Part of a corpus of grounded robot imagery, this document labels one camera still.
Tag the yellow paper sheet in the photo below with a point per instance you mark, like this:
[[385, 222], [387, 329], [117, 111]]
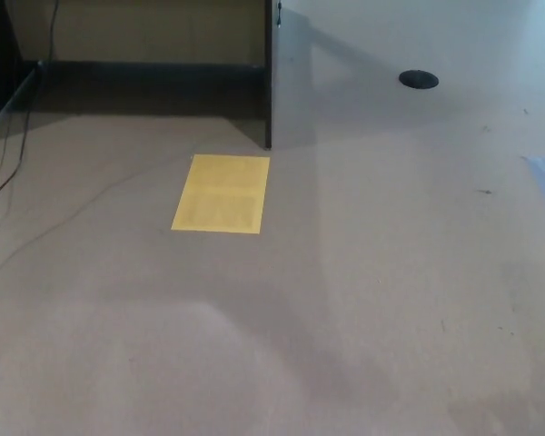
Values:
[[220, 195]]

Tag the black round floor cover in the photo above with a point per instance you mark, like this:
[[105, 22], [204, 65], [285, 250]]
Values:
[[418, 79]]

